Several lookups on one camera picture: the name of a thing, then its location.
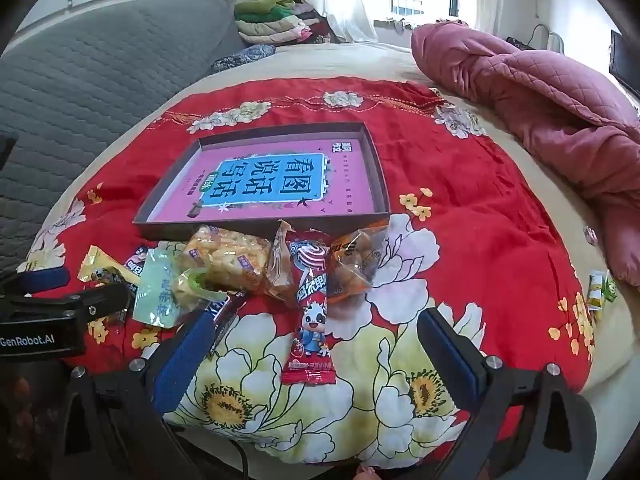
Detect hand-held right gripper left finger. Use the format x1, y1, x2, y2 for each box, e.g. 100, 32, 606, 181
52, 307, 221, 480

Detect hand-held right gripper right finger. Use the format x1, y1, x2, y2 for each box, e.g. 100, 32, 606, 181
416, 308, 597, 480

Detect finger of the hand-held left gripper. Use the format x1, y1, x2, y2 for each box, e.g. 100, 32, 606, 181
0, 266, 71, 295
75, 282, 133, 322

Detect yellow snack packet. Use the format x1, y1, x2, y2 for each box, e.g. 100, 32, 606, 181
76, 245, 131, 286

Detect small blue snack packet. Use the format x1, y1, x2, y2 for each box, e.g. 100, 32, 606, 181
124, 245, 151, 281

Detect light green snack packet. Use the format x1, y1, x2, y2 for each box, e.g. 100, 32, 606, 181
131, 247, 211, 328

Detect brown chocolate bar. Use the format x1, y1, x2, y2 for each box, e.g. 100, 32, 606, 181
207, 292, 248, 353

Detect clear bag of yellow puffs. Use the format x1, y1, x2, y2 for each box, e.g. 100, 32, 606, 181
180, 225, 273, 293

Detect shallow cardboard box pink bottom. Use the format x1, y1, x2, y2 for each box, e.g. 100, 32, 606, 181
132, 121, 392, 242

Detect red cartoon cow candy packet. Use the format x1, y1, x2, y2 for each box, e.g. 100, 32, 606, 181
280, 227, 336, 386

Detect clear bag of brown nuts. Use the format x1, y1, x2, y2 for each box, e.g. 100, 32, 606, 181
327, 222, 388, 306

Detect red floral cloth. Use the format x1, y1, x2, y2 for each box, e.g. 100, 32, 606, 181
27, 77, 598, 461

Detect small yellow packet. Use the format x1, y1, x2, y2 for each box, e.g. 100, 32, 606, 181
587, 271, 606, 311

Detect grey quilted headboard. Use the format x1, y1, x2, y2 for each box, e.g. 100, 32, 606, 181
0, 0, 246, 266

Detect pink quilted duvet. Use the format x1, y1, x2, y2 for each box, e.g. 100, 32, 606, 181
411, 22, 640, 286

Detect dark floral pillow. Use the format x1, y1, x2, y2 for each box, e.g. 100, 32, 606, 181
210, 44, 277, 73

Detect stack of folded blankets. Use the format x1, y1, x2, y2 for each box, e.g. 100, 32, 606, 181
234, 0, 331, 46

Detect clothes on windowsill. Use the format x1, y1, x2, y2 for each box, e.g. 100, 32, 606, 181
375, 17, 416, 34

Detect white metal chair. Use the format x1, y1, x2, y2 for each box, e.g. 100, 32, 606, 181
530, 22, 566, 53

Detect black television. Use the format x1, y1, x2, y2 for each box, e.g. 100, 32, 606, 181
610, 30, 640, 98

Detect black cable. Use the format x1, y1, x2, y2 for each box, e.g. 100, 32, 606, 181
170, 425, 251, 480

